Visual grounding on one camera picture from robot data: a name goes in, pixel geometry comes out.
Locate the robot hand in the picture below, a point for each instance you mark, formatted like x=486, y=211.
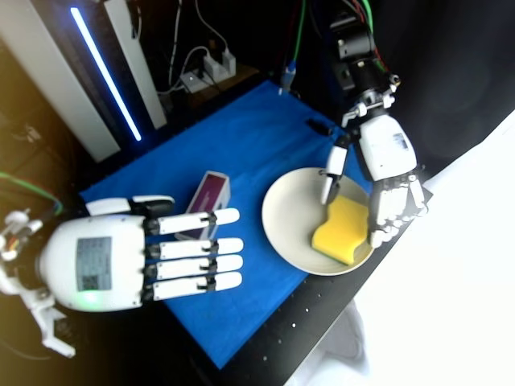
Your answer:
x=386, y=149
x=120, y=261

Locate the yellow sponge with green pad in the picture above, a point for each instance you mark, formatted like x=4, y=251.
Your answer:
x=338, y=233

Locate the purple and white box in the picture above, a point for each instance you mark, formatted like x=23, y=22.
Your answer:
x=209, y=193

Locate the white round plate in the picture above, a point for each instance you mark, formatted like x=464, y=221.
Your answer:
x=289, y=217

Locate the black clip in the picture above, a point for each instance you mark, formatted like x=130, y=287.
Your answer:
x=320, y=126

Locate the black backdrop curtain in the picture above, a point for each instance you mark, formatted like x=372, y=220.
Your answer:
x=462, y=80

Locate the blue table cloth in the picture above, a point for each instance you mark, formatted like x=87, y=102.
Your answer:
x=241, y=140

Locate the white power strip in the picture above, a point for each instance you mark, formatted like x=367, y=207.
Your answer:
x=219, y=64

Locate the white power adapter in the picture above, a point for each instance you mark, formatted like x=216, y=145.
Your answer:
x=192, y=81

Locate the white cabinet with blue light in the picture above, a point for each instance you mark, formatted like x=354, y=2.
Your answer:
x=48, y=80

